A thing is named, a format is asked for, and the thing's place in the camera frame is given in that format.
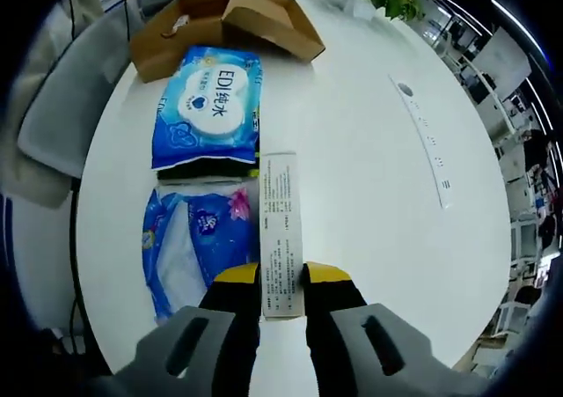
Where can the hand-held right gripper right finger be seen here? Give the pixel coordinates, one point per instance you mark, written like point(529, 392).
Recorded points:
point(330, 309)

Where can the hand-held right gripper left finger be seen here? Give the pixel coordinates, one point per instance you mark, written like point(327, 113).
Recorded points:
point(228, 304)

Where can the blue tissue pack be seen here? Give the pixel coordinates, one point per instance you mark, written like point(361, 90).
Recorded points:
point(211, 234)

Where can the white printed carton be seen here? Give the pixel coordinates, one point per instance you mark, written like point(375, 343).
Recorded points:
point(281, 221)

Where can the black green soft packet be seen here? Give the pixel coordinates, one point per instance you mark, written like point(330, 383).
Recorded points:
point(202, 170)

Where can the blue wet wipes packet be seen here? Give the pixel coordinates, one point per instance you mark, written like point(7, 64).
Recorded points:
point(206, 106)

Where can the brown cardboard shoe box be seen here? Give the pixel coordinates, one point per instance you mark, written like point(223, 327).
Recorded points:
point(264, 23)

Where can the grey mesh office chair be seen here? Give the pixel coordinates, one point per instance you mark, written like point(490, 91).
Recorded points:
point(66, 106)

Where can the white paper tag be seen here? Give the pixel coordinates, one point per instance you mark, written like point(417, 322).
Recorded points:
point(181, 22)

